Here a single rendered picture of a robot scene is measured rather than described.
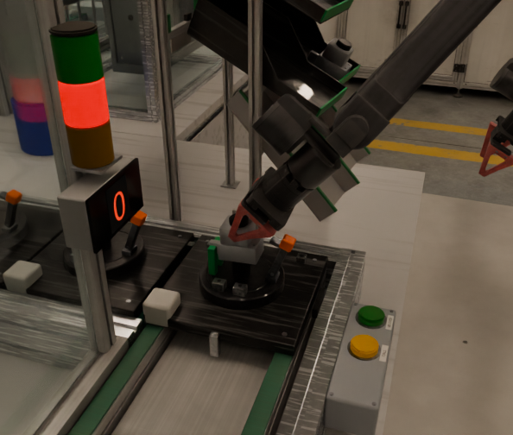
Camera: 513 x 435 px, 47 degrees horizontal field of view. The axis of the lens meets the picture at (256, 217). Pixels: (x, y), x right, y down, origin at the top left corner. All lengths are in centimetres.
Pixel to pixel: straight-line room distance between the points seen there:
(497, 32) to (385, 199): 352
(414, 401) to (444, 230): 53
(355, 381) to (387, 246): 52
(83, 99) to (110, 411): 41
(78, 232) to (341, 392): 40
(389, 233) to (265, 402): 64
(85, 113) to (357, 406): 50
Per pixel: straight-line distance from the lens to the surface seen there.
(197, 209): 142
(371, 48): 499
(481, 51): 494
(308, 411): 80
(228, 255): 93
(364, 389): 84
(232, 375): 91
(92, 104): 69
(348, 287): 100
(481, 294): 122
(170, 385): 90
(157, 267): 103
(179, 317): 93
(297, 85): 110
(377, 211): 143
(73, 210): 71
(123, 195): 75
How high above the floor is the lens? 156
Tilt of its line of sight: 31 degrees down
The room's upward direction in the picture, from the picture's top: straight up
